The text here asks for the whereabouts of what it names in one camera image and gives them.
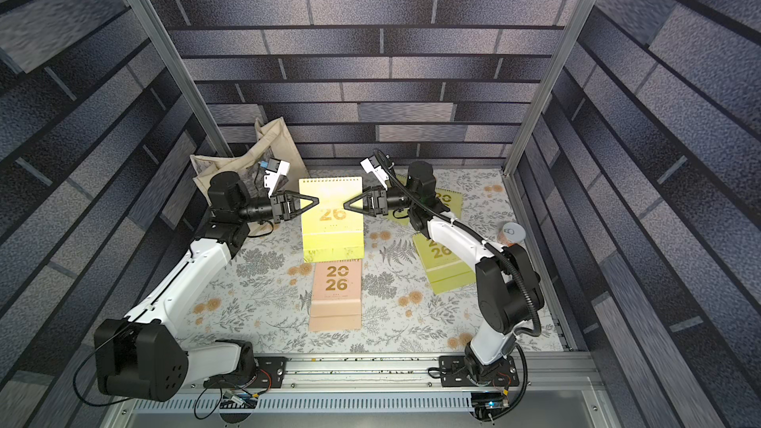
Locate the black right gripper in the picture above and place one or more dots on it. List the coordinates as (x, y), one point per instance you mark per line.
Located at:
(380, 200)

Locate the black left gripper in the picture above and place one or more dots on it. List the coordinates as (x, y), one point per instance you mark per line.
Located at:
(282, 205)

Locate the green 2026 calendar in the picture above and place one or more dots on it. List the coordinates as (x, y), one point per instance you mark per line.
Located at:
(444, 270)
(330, 233)
(449, 199)

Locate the pink 2026 desk calendar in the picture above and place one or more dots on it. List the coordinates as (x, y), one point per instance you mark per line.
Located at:
(336, 303)

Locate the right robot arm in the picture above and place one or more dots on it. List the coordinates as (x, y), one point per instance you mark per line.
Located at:
(533, 298)

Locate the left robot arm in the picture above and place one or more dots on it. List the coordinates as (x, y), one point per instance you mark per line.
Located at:
(139, 356)

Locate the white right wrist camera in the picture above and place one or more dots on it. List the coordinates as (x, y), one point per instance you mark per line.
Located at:
(381, 167)

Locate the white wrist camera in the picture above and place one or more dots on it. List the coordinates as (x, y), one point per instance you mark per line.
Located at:
(275, 173)
(381, 167)

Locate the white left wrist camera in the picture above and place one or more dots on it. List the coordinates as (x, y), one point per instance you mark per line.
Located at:
(275, 173)

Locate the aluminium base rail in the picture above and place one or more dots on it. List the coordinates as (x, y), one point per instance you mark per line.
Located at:
(421, 372)

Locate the left aluminium frame post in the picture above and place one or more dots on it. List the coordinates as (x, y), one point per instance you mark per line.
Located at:
(157, 33)

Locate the aluminium frame post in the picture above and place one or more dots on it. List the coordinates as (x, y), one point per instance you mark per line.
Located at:
(157, 33)
(542, 96)

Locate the right aluminium frame post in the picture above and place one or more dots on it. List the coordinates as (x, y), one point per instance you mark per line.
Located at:
(542, 96)

